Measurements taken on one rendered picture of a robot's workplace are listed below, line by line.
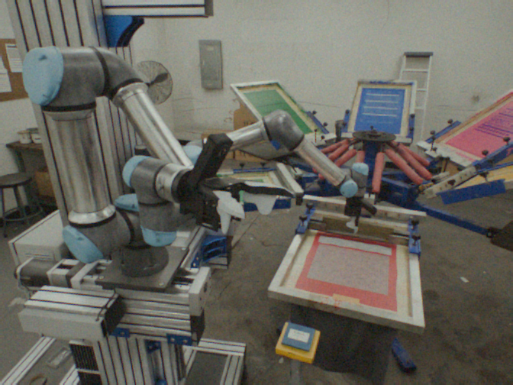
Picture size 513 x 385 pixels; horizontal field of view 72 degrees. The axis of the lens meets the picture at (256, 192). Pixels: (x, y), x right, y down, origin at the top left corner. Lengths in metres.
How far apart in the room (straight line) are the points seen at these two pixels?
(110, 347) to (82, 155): 1.05
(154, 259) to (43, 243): 0.52
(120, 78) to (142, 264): 0.54
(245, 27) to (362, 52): 1.91
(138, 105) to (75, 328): 0.68
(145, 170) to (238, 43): 5.66
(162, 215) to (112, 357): 1.15
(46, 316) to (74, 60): 0.74
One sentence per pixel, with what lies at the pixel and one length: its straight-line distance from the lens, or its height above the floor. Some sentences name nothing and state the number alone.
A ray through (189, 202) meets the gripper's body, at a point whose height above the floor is 1.64.
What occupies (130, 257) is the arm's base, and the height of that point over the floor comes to 1.32.
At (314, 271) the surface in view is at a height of 0.96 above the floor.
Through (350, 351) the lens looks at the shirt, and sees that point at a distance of 1.72.
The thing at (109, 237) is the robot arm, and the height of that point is 1.44.
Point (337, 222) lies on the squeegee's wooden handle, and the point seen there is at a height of 1.04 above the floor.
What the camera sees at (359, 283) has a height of 0.96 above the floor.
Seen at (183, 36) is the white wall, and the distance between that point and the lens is 6.79.
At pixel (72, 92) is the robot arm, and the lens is 0.89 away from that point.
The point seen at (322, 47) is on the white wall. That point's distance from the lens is 5.91.
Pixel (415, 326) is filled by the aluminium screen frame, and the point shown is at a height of 0.98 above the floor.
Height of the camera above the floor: 1.92
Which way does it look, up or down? 24 degrees down
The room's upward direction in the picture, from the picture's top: straight up
